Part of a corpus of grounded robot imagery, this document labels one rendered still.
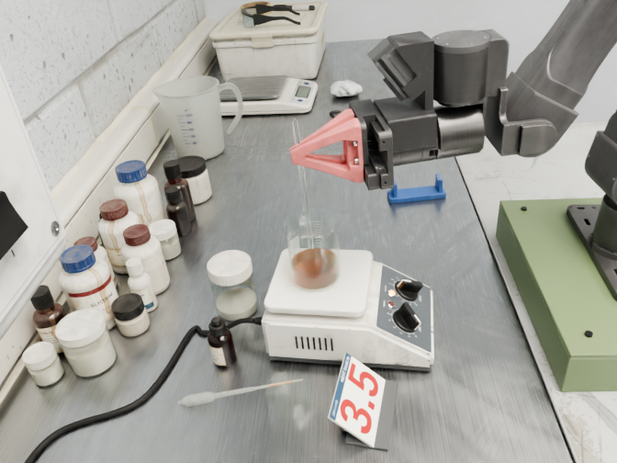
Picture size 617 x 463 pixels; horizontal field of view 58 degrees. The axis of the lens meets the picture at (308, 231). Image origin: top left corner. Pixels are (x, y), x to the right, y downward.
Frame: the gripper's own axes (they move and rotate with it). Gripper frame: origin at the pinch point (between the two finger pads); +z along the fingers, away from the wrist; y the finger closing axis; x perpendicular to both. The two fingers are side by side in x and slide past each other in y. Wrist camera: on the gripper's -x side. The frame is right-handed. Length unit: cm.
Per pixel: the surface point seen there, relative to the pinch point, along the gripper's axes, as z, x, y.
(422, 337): -11.2, 21.7, 8.4
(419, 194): -21.6, 24.4, -28.3
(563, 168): -50, 26, -32
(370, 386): -3.9, 23.5, 12.6
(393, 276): -10.1, 19.4, -0.8
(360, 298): -4.6, 16.3, 5.9
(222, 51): 12, 15, -106
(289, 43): -7, 14, -100
